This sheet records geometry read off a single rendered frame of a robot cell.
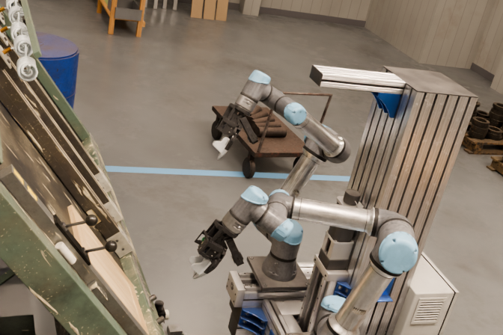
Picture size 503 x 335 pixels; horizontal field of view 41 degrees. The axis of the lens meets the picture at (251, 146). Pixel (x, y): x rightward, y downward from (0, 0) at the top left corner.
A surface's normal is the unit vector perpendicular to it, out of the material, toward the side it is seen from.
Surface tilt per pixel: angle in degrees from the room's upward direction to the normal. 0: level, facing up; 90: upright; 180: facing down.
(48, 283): 90
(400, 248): 83
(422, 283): 0
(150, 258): 0
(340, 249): 90
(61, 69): 90
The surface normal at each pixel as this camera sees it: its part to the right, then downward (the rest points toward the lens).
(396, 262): -0.07, 0.26
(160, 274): 0.20, -0.90
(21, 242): 0.35, 0.44
